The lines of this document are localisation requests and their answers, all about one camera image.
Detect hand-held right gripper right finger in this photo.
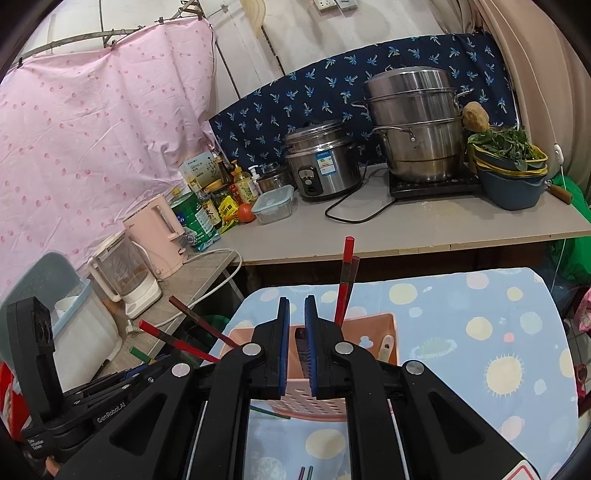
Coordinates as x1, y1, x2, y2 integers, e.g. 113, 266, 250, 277
304, 295, 541, 480

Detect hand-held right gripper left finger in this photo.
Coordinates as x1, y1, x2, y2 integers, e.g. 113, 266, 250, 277
53, 296, 291, 480

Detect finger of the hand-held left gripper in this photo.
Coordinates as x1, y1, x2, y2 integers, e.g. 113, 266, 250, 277
83, 362, 160, 398

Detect pink perforated plastic basket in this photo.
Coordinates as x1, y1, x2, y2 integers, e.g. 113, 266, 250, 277
225, 313, 402, 422

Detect bright red chopstick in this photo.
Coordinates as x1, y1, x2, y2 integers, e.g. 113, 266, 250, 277
138, 320, 221, 365
333, 236, 356, 328

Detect orange red plastic bag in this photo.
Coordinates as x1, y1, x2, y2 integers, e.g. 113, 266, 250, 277
0, 362, 24, 441

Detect white box with blue lid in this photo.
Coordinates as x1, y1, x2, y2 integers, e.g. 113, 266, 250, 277
0, 251, 123, 384

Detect green plastic tub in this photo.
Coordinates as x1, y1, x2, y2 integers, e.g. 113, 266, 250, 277
187, 314, 232, 352

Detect pink electric kettle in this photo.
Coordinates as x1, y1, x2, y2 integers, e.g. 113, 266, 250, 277
122, 194, 190, 281

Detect clear food container blue lid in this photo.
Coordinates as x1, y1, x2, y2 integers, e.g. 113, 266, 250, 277
252, 185, 296, 225

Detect yellow snack packet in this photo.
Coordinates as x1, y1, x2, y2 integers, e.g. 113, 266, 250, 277
217, 194, 241, 234

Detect blue planet print tablecloth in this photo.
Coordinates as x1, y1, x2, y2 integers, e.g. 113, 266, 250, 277
226, 268, 580, 480

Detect green tin can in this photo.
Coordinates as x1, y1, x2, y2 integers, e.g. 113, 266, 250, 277
172, 191, 221, 252

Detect dark sauce bottle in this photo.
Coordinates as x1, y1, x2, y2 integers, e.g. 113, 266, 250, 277
198, 191, 222, 227

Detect grey wooden counter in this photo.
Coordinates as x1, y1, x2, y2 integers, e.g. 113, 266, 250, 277
60, 164, 591, 393

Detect yellow oil bottle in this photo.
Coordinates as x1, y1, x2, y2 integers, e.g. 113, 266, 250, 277
228, 159, 259, 204

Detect steel rice cooker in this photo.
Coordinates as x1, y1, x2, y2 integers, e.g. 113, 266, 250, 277
283, 120, 363, 201

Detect pale carton box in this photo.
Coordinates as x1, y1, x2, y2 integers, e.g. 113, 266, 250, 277
179, 150, 222, 190

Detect black induction cooktop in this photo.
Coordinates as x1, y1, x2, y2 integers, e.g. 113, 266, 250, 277
388, 171, 483, 200

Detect pink dotted curtain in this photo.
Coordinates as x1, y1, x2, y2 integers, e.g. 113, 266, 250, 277
0, 21, 222, 296

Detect steel steamer pot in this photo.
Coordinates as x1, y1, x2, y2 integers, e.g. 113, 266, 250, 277
353, 66, 474, 183

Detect blue plastic basin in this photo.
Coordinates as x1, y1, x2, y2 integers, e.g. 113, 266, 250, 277
478, 168, 550, 210

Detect navy printed cloth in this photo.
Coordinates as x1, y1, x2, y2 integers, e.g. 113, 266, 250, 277
209, 32, 518, 167

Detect leafy greens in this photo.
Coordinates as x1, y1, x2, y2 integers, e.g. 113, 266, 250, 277
467, 127, 532, 169

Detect brown lumpy root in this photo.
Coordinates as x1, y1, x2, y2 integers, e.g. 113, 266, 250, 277
462, 102, 490, 134

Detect green plastic bag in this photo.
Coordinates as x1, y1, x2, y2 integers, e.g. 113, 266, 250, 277
547, 178, 591, 282

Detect yellow rimmed basin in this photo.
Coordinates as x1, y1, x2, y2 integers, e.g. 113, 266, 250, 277
468, 143, 550, 178

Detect cream woven fan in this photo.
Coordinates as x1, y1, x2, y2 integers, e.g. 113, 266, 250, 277
240, 0, 269, 35

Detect beige curtain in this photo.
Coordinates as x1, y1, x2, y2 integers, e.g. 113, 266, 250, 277
471, 0, 591, 185

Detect white power cord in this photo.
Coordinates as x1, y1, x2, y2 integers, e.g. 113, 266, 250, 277
126, 248, 244, 336

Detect black power cable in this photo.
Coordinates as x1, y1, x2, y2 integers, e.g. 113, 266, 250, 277
324, 175, 393, 224

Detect wooden handled knife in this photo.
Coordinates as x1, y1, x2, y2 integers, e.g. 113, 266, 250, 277
545, 180, 573, 204

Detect white cord with switch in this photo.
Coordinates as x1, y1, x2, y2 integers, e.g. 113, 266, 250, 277
508, 83, 566, 296

